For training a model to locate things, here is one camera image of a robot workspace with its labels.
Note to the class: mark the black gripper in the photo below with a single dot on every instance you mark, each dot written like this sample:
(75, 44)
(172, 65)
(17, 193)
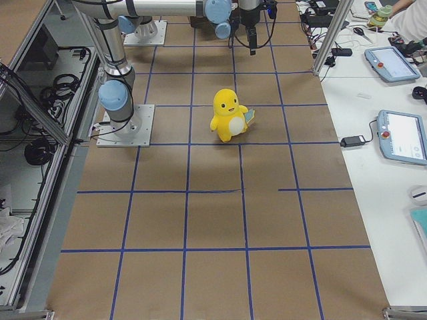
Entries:
(249, 17)

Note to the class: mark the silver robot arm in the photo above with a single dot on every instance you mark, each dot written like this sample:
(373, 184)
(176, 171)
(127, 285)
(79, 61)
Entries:
(225, 16)
(143, 27)

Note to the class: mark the yellow plush toy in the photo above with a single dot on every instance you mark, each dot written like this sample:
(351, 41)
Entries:
(229, 117)

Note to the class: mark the green drink bottle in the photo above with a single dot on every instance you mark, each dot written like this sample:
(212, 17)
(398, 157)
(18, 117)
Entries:
(380, 17)

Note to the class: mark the blue teach pendant upper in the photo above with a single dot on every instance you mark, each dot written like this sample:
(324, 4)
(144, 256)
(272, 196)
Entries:
(390, 64)

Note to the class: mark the blue teach pendant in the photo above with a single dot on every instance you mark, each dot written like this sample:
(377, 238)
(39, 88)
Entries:
(390, 64)
(402, 137)

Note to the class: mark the small black adapter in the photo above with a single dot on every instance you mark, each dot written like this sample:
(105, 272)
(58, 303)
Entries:
(353, 141)

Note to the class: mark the person in white shirt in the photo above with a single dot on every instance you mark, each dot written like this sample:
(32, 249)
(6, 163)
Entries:
(408, 19)

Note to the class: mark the blue teach pendant lower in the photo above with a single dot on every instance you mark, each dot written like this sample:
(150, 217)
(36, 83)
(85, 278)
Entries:
(402, 137)

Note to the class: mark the white computer mouse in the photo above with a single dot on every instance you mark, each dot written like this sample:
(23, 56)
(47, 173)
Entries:
(418, 195)

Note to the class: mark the white crumpled cloth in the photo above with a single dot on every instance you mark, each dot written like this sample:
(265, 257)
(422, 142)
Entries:
(12, 227)

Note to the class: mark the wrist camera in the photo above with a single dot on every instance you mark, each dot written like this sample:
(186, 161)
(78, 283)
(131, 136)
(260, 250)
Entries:
(271, 8)

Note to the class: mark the aluminium frame post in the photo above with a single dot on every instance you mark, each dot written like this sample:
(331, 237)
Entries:
(338, 19)

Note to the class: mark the black handled scissors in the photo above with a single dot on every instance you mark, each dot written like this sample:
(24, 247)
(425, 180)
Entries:
(359, 31)

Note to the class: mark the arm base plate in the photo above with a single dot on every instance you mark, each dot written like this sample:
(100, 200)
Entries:
(137, 132)
(131, 40)

